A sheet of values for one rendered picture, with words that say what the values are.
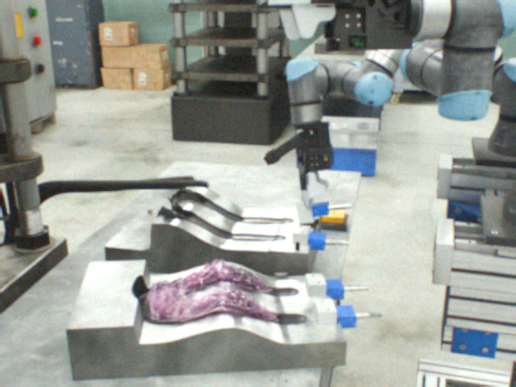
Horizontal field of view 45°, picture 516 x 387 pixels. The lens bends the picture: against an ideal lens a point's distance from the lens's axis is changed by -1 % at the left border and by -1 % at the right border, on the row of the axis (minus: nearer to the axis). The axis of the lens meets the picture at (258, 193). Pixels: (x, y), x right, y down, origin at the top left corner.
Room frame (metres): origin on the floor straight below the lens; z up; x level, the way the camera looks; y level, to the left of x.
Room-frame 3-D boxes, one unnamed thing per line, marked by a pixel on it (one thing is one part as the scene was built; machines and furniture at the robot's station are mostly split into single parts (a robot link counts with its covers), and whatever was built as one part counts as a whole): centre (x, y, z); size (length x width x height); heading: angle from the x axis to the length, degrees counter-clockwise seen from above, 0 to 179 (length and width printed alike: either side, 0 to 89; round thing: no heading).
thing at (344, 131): (4.66, -0.62, 0.28); 0.61 x 0.41 x 0.15; 77
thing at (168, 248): (1.45, 0.10, 0.87); 0.50 x 0.26 x 0.14; 78
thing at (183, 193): (1.43, 0.09, 0.92); 0.35 x 0.16 x 0.09; 78
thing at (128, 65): (8.10, 1.57, 0.42); 0.86 x 0.33 x 0.83; 77
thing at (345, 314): (1.06, -0.18, 0.86); 0.13 x 0.05 x 0.05; 95
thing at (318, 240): (1.33, -0.15, 0.89); 0.13 x 0.05 x 0.05; 77
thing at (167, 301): (1.09, 0.10, 0.90); 0.26 x 0.18 x 0.08; 95
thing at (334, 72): (1.52, -0.21, 1.24); 0.11 x 0.11 x 0.08; 21
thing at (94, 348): (1.08, 0.10, 0.86); 0.50 x 0.26 x 0.11; 95
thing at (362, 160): (4.66, -0.62, 0.11); 0.61 x 0.41 x 0.22; 77
